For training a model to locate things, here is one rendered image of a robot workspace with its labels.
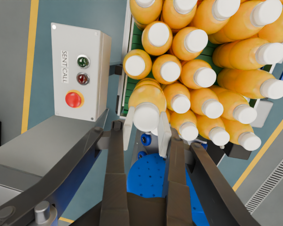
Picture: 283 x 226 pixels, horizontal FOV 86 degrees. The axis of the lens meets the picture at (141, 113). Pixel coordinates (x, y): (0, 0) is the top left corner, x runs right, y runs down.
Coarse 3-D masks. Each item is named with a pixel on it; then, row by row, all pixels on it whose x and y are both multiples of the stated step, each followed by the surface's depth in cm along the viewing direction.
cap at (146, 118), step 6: (138, 108) 22; (144, 108) 21; (150, 108) 21; (138, 114) 21; (144, 114) 21; (150, 114) 21; (156, 114) 21; (138, 120) 22; (144, 120) 22; (150, 120) 22; (156, 120) 22; (138, 126) 22; (144, 126) 22; (150, 126) 22; (156, 126) 22
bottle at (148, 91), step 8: (144, 80) 35; (152, 80) 35; (136, 88) 29; (144, 88) 26; (152, 88) 26; (160, 88) 31; (136, 96) 25; (144, 96) 24; (152, 96) 24; (160, 96) 26; (128, 104) 27; (136, 104) 24; (152, 104) 23; (160, 104) 25; (160, 112) 25
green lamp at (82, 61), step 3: (81, 57) 31; (84, 57) 31; (78, 60) 31; (81, 60) 31; (84, 60) 31; (87, 60) 31; (78, 63) 31; (81, 63) 31; (84, 63) 31; (87, 63) 31; (81, 66) 31; (84, 66) 31
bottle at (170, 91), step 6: (162, 84) 47; (168, 84) 40; (174, 84) 38; (180, 84) 38; (168, 90) 37; (174, 90) 36; (180, 90) 35; (186, 90) 36; (168, 96) 36; (174, 96) 34; (186, 96) 34; (168, 102) 36; (168, 108) 38
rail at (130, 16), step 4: (128, 12) 39; (128, 16) 39; (132, 16) 41; (128, 20) 39; (128, 24) 40; (128, 28) 40; (128, 32) 40; (128, 36) 41; (128, 40) 41; (128, 44) 43; (128, 48) 44; (124, 52) 42; (124, 72) 44; (124, 76) 45; (124, 80) 46; (124, 84) 48; (120, 88) 46; (120, 92) 46; (120, 96) 46; (120, 100) 47; (120, 104) 47; (120, 108) 48; (120, 112) 49
